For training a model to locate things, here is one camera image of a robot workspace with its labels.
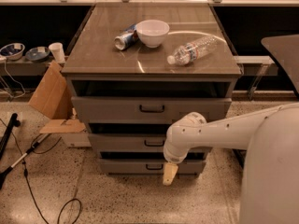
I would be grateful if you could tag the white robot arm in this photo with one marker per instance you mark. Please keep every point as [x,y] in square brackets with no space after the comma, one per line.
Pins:
[270,183]

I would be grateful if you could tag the grey bottom drawer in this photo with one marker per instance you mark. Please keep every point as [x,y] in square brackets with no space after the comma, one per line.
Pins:
[148,167]

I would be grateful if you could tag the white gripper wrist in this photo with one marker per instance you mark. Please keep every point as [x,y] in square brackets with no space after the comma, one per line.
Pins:
[172,157]

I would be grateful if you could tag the grey top drawer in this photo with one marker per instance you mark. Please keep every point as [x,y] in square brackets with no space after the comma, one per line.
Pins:
[147,110]

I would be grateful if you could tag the dark side table top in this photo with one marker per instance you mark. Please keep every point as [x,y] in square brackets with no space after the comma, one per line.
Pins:
[284,50]

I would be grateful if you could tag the white paper cup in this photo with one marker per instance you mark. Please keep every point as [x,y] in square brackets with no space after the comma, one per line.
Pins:
[57,51]

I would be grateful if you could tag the black and silver pole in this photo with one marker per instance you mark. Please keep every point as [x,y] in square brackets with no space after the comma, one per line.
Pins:
[37,143]

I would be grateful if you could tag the grey drawer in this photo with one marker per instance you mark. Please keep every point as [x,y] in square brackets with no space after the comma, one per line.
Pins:
[147,110]
[127,142]
[148,167]

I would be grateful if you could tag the blue bowl right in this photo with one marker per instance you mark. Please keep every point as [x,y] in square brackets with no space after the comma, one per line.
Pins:
[38,54]

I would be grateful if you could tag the black stand leg left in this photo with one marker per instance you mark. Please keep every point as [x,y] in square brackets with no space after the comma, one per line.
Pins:
[13,122]

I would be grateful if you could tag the white bowl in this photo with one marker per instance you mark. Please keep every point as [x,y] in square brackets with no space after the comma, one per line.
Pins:
[152,33]

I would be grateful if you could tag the grey drawer cabinet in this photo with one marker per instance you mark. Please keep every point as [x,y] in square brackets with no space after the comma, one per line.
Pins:
[96,68]

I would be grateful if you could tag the crushed blue soda can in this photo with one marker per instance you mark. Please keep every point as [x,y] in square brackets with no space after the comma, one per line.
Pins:
[127,38]

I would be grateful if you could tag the grey wall shelf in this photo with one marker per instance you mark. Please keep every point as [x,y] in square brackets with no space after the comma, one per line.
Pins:
[24,67]

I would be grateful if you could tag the clear plastic water bottle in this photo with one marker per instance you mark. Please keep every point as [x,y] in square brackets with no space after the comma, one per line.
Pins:
[193,50]

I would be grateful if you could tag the brown cardboard box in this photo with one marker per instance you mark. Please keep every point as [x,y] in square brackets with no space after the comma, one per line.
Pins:
[52,99]

